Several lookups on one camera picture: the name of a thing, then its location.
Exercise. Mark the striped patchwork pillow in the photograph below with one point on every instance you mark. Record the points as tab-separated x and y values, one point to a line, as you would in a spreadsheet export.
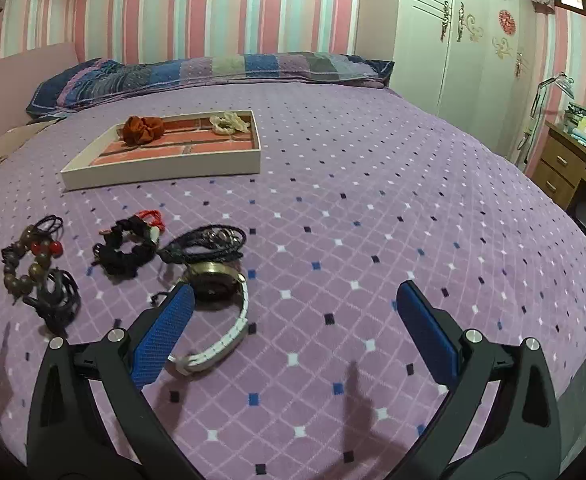
198	72

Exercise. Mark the dark teal hair clip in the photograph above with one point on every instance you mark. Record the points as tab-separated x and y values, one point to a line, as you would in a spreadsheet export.
55	305

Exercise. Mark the desk lamp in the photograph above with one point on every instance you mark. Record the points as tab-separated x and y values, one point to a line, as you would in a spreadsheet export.
538	100

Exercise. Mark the black scrunchie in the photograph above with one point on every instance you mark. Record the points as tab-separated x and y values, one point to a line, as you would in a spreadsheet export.
123	255

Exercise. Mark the white wardrobe with ornaments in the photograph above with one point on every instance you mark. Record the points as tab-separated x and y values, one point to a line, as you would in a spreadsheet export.
473	60

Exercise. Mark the purple diamond-pattern blanket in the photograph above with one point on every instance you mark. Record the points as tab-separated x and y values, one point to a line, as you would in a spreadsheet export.
373	210

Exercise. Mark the pink headboard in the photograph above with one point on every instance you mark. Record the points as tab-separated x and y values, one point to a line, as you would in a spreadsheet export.
33	67

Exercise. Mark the wooden desk with drawers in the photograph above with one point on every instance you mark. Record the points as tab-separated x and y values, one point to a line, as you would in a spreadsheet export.
563	165

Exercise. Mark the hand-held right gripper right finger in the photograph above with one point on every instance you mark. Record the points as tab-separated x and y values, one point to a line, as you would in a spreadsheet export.
425	330

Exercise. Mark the rust brown scrunchie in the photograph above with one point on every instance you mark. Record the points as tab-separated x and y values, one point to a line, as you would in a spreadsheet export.
140	130

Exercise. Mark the white tray with brick print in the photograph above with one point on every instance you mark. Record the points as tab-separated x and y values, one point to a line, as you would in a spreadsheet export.
173	172

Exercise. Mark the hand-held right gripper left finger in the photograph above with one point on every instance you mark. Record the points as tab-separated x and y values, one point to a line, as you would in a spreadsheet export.
165	330

